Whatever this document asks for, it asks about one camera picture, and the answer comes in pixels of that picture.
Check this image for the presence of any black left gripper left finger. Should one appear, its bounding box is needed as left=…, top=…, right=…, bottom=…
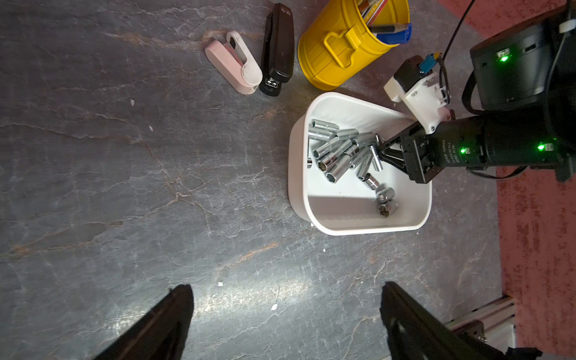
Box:
left=96, top=284, right=194, bottom=359

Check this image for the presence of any chrome long socket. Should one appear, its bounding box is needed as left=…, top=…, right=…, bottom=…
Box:
left=325, top=154, right=352, bottom=184

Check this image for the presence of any chrome short socket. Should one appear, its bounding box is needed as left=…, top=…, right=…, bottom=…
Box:
left=377, top=199, right=399, bottom=218
left=376, top=187, right=395, bottom=203

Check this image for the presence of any yellow pen holder bucket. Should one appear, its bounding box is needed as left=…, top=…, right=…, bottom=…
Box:
left=298, top=1, right=396, bottom=91

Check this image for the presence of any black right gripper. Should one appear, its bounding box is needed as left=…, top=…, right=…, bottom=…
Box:
left=379, top=121, right=455, bottom=184

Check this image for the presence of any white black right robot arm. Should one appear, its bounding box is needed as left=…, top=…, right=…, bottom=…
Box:
left=373, top=1, right=575, bottom=184

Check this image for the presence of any white plastic storage box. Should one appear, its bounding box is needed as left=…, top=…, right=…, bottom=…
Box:
left=288, top=92, right=432, bottom=236

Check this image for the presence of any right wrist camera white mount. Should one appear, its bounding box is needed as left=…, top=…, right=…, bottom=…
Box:
left=384, top=53, right=451, bottom=134

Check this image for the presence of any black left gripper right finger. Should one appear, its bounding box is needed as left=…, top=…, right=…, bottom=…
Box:
left=380, top=281, right=494, bottom=359

